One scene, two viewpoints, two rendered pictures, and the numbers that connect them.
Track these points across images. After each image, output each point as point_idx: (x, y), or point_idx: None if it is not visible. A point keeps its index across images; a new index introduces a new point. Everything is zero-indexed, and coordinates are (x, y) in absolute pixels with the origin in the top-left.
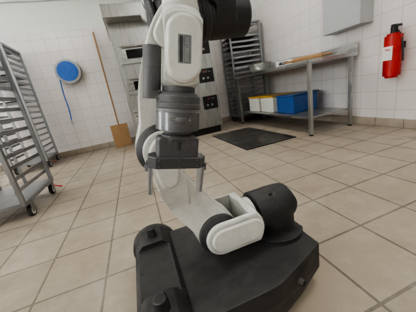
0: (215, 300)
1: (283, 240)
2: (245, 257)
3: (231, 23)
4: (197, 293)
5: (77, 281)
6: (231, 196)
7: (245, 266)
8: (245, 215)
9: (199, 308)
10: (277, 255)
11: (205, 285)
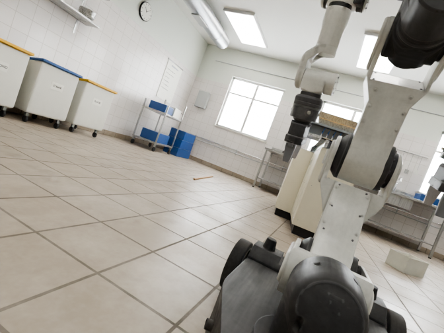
0: (254, 267)
1: (262, 318)
2: (277, 303)
3: (407, 15)
4: (269, 271)
5: None
6: (357, 273)
7: (265, 293)
8: (296, 244)
9: (256, 263)
10: (251, 309)
11: (272, 276)
